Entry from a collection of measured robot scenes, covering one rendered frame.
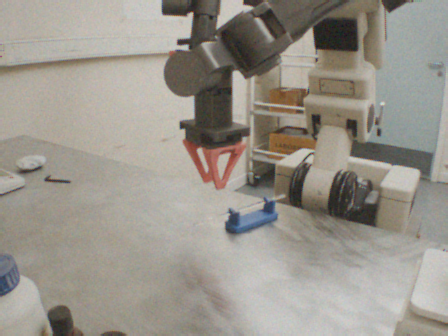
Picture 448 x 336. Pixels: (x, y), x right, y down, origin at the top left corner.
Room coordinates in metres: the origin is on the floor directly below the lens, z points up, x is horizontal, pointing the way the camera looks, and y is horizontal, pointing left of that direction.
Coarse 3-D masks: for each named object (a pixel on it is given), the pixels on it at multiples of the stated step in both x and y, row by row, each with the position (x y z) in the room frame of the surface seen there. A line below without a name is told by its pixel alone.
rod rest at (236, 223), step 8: (272, 200) 0.59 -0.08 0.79; (232, 208) 0.56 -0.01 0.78; (264, 208) 0.60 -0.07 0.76; (272, 208) 0.59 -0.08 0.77; (232, 216) 0.55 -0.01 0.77; (240, 216) 0.54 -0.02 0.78; (248, 216) 0.58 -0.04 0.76; (256, 216) 0.58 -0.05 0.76; (264, 216) 0.58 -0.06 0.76; (272, 216) 0.58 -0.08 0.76; (224, 224) 0.56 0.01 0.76; (232, 224) 0.55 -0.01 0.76; (240, 224) 0.55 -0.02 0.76; (248, 224) 0.55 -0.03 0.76; (256, 224) 0.56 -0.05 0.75
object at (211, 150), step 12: (192, 132) 0.51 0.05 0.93; (204, 144) 0.49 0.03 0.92; (216, 144) 0.49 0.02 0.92; (228, 144) 0.50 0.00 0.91; (240, 144) 0.51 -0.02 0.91; (204, 156) 0.49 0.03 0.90; (216, 156) 0.49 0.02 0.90; (240, 156) 0.52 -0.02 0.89; (216, 168) 0.50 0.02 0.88; (228, 168) 0.51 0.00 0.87; (216, 180) 0.50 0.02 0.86
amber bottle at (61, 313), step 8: (48, 312) 0.23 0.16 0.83; (56, 312) 0.23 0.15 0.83; (64, 312) 0.23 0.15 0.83; (48, 320) 0.22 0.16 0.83; (56, 320) 0.22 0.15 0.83; (64, 320) 0.22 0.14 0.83; (72, 320) 0.23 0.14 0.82; (56, 328) 0.22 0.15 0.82; (64, 328) 0.22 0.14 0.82; (72, 328) 0.23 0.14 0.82
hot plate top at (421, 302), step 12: (432, 252) 0.32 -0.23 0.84; (444, 252) 0.31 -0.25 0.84; (432, 264) 0.29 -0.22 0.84; (444, 264) 0.29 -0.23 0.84; (420, 276) 0.27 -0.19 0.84; (432, 276) 0.27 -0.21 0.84; (444, 276) 0.27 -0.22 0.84; (420, 288) 0.25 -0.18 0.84; (432, 288) 0.25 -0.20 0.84; (444, 288) 0.25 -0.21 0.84; (420, 300) 0.24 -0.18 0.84; (432, 300) 0.24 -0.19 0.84; (444, 300) 0.23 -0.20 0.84; (420, 312) 0.23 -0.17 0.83; (432, 312) 0.22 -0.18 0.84; (444, 312) 0.22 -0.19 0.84
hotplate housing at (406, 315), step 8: (416, 264) 0.33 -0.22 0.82; (416, 272) 0.31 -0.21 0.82; (408, 288) 0.28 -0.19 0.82; (408, 296) 0.27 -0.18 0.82; (408, 304) 0.25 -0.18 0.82; (408, 312) 0.24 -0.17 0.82; (400, 320) 0.24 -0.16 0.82; (408, 320) 0.23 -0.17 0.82; (416, 320) 0.23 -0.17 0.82; (424, 320) 0.23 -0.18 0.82; (432, 320) 0.23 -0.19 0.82; (400, 328) 0.23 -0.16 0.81; (408, 328) 0.23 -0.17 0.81; (416, 328) 0.22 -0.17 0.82; (424, 328) 0.22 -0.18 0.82; (432, 328) 0.22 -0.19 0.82; (440, 328) 0.21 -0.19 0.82
